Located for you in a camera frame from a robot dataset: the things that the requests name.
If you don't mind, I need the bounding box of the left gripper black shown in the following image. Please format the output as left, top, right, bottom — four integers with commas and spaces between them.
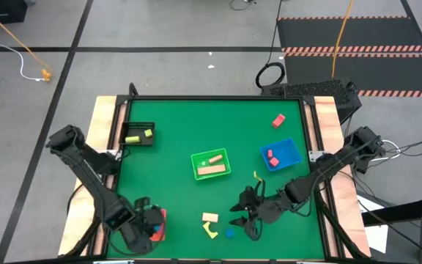
121, 197, 166, 254

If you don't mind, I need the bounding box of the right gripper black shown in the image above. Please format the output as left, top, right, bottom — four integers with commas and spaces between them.
229, 186, 287, 227

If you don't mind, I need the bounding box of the thick wooden block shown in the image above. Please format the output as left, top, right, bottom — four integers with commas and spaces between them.
201, 212, 220, 224

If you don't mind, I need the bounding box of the yellow-green arch block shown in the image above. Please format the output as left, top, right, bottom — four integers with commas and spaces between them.
201, 221, 220, 240

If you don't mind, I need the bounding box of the long wooden block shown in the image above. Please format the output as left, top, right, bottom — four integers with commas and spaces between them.
196, 164, 227, 177

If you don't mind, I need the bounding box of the green plastic basket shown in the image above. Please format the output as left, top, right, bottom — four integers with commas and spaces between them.
190, 147, 232, 181

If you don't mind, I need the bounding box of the blue plastic basket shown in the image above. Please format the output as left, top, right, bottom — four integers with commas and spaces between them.
259, 137, 303, 172

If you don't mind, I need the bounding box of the black plastic basket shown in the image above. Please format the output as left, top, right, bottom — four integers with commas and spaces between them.
118, 121, 156, 147

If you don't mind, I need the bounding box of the wooden table side board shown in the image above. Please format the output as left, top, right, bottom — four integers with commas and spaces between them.
57, 95, 128, 257
313, 95, 372, 258

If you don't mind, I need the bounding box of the white paper sheet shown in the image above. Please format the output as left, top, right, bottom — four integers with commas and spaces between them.
356, 194, 390, 254

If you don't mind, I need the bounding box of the black perforated computer case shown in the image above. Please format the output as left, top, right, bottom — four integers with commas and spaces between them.
260, 78, 363, 124

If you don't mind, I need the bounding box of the black floor beam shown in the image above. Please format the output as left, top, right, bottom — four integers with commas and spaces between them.
360, 196, 422, 227

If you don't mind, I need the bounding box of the black hazard-striped floor mat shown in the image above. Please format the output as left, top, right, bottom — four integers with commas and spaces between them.
283, 52, 422, 98
276, 15, 422, 53

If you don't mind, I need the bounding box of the black table frame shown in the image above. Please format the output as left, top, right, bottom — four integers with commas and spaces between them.
103, 82, 347, 264

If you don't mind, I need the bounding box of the black hanging cable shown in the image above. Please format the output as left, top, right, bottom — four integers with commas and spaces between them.
254, 0, 287, 89

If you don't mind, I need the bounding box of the white cable loop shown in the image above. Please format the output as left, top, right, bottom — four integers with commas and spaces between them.
373, 139, 401, 162

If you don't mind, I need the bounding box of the orange floor cable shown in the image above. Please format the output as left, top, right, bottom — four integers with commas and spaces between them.
0, 1, 53, 83

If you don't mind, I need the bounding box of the white floor cable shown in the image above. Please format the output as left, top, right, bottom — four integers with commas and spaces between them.
0, 0, 44, 81

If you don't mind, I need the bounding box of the thick yellow hanging cable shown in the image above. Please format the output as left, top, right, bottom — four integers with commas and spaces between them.
330, 0, 355, 80

